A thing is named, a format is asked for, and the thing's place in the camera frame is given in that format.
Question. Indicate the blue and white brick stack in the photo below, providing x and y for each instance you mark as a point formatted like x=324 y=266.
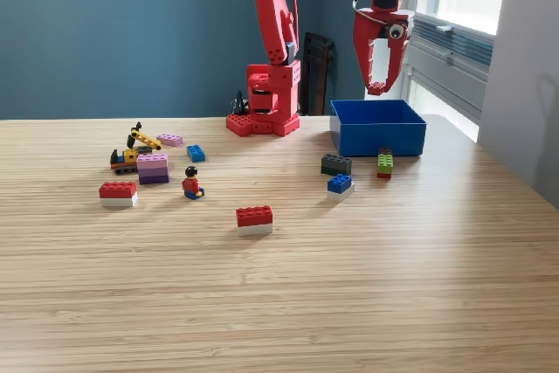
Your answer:
x=340 y=185

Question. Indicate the red and white brick stack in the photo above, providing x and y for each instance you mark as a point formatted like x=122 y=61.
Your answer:
x=118 y=191
x=254 y=218

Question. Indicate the dark grey brick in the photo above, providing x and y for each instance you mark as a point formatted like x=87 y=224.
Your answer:
x=336 y=165

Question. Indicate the black folded chair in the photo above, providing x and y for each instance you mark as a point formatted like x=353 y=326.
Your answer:
x=319 y=80

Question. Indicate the small blue brick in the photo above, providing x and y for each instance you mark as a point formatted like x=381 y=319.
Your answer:
x=196 y=154

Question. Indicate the pink and purple brick stack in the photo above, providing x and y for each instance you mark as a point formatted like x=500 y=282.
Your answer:
x=153 y=170

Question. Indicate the small yellow toy digger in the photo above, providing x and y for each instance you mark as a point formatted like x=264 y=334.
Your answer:
x=129 y=156

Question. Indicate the grey louvered window unit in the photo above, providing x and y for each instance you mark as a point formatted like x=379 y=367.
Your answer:
x=454 y=47

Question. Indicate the green and red brick stack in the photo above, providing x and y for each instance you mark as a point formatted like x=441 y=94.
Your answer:
x=384 y=163

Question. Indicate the blue plastic bin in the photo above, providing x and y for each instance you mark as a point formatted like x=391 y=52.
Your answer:
x=382 y=137

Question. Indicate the toy figure red shirt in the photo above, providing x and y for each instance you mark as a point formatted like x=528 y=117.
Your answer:
x=191 y=184

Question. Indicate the flat pink brick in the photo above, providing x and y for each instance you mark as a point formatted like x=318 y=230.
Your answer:
x=170 y=140

